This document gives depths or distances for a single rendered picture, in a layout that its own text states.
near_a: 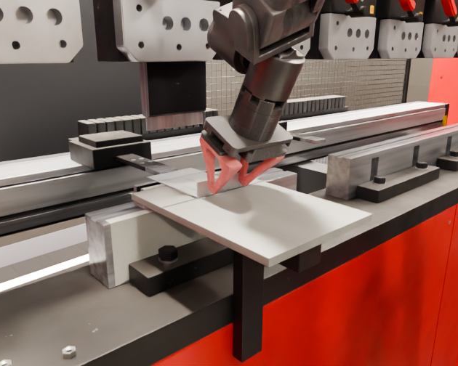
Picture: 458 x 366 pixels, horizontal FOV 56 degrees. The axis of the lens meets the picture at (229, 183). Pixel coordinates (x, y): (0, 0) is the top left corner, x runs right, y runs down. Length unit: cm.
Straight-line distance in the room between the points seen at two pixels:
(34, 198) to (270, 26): 55
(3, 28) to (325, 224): 39
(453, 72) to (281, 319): 218
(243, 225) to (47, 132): 71
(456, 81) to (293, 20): 229
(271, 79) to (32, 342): 39
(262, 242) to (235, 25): 22
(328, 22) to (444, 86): 195
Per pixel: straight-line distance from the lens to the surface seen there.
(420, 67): 461
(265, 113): 50
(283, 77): 48
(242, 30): 44
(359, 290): 88
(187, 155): 96
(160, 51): 58
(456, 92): 270
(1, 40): 50
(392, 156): 111
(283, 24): 44
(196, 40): 61
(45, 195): 83
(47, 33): 51
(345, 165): 96
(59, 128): 111
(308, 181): 121
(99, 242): 61
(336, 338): 87
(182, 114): 65
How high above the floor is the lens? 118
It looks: 17 degrees down
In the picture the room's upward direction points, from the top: straight up
